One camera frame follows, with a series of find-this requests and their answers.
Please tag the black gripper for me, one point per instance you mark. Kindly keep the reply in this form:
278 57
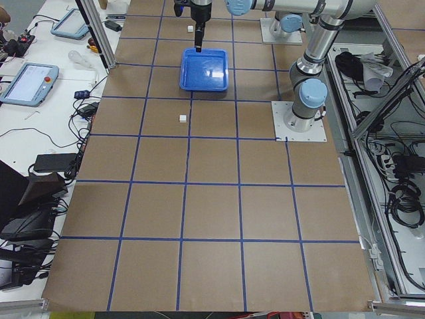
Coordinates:
200 14

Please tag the blue plastic tray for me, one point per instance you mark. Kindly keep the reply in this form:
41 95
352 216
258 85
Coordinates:
204 71

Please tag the small black adapter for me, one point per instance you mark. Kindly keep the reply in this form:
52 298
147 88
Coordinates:
113 26

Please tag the teach pendant far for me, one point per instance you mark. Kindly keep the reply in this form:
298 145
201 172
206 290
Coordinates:
71 26

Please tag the teach pendant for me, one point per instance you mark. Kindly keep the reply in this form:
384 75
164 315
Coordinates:
71 26
31 85

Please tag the clear plastic bottle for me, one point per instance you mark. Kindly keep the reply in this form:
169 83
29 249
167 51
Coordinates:
77 58

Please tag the blue small device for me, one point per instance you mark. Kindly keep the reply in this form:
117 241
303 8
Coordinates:
81 94

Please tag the teach pendant near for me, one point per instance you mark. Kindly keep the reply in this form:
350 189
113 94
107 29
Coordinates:
31 85

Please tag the black power adapter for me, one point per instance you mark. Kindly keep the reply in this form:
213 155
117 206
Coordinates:
54 162

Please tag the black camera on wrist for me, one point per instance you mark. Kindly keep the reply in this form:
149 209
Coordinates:
178 7

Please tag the aluminium frame post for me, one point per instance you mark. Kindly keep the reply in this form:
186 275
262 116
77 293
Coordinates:
92 20

